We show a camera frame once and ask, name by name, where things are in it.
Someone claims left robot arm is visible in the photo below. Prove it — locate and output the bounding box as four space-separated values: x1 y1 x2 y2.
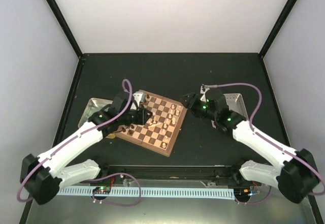
20 91 152 205

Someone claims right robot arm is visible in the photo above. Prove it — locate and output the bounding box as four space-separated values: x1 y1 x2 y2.
181 85 321 204

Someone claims wooden chess board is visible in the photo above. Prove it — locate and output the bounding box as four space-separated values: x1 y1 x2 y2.
115 90 187 157

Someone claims right metal tray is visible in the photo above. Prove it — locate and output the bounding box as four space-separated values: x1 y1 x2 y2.
224 93 249 120

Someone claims metal tray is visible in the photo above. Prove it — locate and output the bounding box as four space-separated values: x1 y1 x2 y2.
78 98 113 128
224 93 249 120

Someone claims left metal tray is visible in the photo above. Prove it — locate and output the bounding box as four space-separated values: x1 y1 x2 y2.
78 98 113 128

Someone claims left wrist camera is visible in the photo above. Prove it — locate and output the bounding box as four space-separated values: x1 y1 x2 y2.
133 91 147 106

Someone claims black mounting rail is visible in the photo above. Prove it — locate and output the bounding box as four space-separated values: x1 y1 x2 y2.
88 165 308 185

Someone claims white slotted cable duct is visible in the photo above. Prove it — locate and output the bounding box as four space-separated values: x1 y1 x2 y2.
58 186 235 200

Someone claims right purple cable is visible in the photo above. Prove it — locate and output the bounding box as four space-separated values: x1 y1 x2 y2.
203 82 325 206

